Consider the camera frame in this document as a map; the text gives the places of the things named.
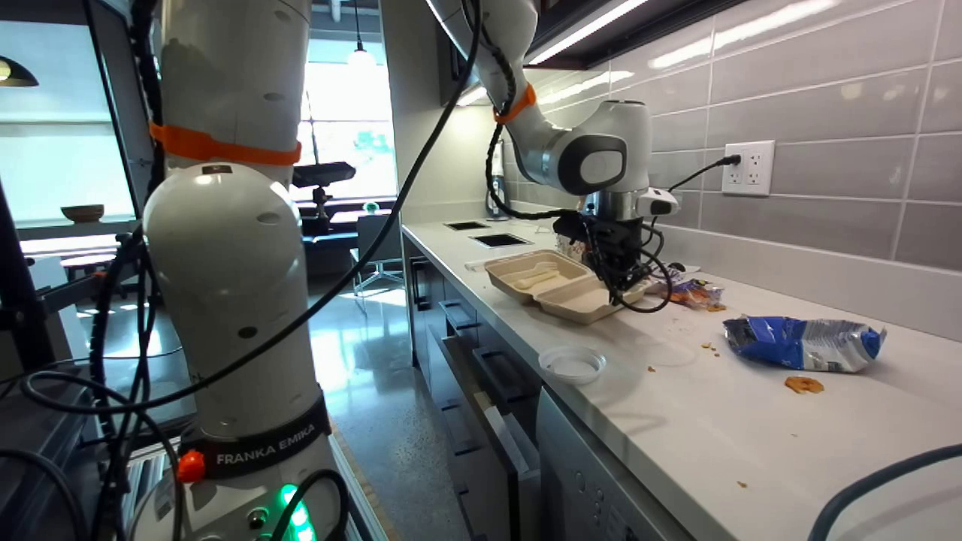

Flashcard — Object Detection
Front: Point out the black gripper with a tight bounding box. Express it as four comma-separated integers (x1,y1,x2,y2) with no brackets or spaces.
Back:
582,214,656,300

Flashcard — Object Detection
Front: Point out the beige takeaway clamshell pack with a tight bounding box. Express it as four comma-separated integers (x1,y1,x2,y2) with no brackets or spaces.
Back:
480,247,626,327

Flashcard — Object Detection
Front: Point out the orange purple snack wrapper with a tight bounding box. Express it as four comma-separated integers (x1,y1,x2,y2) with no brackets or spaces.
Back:
665,277,729,314

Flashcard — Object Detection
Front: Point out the dark cabinet drawer front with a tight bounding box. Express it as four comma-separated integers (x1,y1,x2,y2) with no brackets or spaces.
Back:
429,299,543,541

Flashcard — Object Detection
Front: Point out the blue chip bag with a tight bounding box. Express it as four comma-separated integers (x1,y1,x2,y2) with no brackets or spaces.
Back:
721,314,890,375

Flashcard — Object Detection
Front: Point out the dark dishwasher front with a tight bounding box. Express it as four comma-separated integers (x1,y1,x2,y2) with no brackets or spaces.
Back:
534,389,694,541

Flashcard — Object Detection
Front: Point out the orange chip piece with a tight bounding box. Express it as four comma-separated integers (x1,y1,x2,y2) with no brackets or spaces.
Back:
781,374,827,397

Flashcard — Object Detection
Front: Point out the grey office chair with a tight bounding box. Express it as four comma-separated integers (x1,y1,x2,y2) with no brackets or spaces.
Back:
349,212,405,296

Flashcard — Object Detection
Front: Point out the small dark bowl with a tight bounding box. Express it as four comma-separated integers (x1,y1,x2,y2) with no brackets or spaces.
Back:
56,202,109,227

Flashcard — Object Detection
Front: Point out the dark pendant lamp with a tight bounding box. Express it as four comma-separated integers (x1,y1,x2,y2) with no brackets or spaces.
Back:
0,56,43,91

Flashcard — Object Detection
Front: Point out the black grinder power cord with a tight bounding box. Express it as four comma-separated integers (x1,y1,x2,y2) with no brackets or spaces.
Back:
665,150,745,196

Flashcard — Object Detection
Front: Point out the white wall outlet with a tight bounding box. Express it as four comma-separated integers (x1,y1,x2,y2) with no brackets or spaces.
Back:
719,138,777,200

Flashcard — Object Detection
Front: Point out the silver drawer handle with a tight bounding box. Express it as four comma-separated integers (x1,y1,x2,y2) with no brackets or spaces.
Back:
477,384,543,476

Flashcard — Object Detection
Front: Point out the black camera on tripod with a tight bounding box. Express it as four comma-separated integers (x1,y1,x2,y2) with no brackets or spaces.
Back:
288,161,358,237

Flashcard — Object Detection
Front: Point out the blue cable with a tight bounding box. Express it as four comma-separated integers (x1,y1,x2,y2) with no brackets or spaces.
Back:
808,443,962,541

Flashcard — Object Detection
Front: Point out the black cable bundle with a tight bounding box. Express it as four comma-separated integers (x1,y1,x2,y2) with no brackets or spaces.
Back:
0,0,191,541

